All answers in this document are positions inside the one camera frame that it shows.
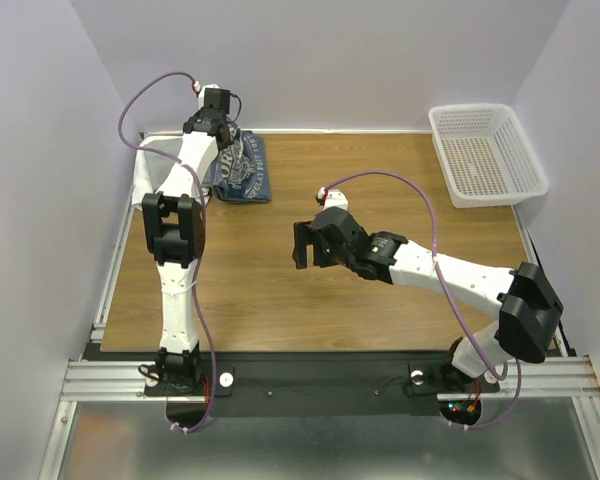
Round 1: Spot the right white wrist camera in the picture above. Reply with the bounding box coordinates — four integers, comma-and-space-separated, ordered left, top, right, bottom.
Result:
315, 187, 349, 211

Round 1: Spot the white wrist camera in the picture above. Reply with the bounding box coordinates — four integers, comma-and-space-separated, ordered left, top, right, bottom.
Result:
191, 81, 220, 99
315, 187, 349, 211

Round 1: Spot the aluminium frame rail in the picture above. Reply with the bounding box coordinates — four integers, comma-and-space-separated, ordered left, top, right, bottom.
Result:
60, 361, 166, 402

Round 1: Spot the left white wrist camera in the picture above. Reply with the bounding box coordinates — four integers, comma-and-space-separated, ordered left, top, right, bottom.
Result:
191, 81, 220, 99

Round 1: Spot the folded grey tank top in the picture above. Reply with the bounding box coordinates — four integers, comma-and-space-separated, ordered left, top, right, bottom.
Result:
144, 137, 182, 192

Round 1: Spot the folded white tank top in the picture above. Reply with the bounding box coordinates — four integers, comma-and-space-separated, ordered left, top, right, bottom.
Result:
131, 136, 174, 210

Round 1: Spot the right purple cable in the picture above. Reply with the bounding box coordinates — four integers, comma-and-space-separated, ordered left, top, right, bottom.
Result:
322, 171, 521, 432

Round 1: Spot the blue tank top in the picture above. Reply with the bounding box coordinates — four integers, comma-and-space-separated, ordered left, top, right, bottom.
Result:
211, 122, 272, 204

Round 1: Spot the white plastic basket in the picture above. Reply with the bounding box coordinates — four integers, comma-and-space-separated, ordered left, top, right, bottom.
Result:
428, 103, 549, 208

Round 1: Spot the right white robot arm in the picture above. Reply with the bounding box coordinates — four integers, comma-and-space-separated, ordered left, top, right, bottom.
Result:
292, 207, 564, 390

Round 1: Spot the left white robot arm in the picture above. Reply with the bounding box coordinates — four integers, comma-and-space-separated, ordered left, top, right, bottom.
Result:
139, 85, 232, 396

